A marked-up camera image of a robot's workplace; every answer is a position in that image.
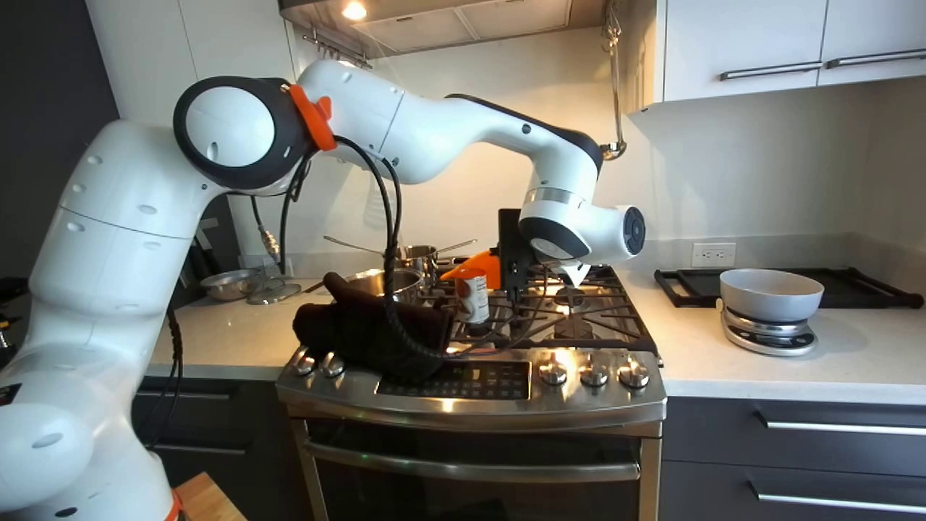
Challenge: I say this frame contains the range hood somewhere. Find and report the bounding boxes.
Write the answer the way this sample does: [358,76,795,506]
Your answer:
[279,0,610,60]

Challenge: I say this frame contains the hanging metal ladle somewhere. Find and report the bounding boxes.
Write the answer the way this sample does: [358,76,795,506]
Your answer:
[598,0,629,163]

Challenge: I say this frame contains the white salt shaker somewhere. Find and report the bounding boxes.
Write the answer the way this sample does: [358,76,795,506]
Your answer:
[467,274,490,328]

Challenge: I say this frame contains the stainless steel stove range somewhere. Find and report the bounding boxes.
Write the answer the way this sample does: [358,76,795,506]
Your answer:
[279,267,668,521]

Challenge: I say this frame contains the dark lower right drawers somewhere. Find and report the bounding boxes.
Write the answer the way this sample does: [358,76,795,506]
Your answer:
[659,396,926,521]

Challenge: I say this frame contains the grey mixing bowl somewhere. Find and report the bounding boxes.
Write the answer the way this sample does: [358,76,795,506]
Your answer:
[721,270,824,321]

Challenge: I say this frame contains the round kitchen scale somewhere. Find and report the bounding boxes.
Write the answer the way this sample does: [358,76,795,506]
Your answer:
[721,306,817,360]

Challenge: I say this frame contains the black tray on counter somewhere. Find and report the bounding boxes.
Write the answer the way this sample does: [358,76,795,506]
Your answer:
[655,270,924,311]

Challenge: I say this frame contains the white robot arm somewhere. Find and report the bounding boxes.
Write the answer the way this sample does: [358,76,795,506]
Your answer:
[0,60,646,521]

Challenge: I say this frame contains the orange silicone mat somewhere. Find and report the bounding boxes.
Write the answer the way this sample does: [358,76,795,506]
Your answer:
[442,250,500,290]

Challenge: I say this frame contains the black oven mitt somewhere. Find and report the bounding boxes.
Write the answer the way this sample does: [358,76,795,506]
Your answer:
[292,271,452,383]

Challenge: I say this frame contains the glass pot lid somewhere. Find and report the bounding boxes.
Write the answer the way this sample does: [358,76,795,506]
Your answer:
[200,270,299,305]

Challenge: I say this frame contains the small steel saucepan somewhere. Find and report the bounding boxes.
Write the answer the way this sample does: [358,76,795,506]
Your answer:
[323,234,475,271]

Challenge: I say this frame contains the large steel saucepan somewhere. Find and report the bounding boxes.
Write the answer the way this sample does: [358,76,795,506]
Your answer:
[322,270,420,300]

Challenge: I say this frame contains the wooden stool corner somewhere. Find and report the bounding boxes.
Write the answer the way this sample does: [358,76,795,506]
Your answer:
[173,471,247,521]

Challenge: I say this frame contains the white upper cabinet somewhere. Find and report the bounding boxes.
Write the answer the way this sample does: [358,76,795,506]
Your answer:
[623,0,926,114]

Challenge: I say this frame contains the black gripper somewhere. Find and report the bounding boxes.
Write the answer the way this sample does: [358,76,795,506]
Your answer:
[497,208,546,295]

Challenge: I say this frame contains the dark lower left cabinet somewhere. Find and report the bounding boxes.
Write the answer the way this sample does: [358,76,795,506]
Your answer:
[134,376,313,521]

